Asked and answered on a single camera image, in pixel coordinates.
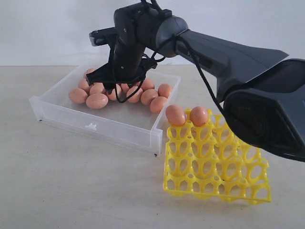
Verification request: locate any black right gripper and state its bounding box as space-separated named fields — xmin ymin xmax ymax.
xmin=86 ymin=37 xmax=157 ymax=94

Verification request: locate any clear plastic drawer bin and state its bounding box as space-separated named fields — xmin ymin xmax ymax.
xmin=30 ymin=63 xmax=166 ymax=156

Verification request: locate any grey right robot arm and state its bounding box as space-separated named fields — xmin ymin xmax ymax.
xmin=86 ymin=1 xmax=305 ymax=162

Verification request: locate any brown egg middle row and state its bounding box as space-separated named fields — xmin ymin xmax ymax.
xmin=89 ymin=83 xmax=105 ymax=95

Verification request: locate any yellow plastic egg tray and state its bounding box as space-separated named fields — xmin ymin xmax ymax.
xmin=163 ymin=112 xmax=272 ymax=205

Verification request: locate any black camera cable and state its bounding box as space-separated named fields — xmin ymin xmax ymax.
xmin=108 ymin=0 xmax=229 ymax=120

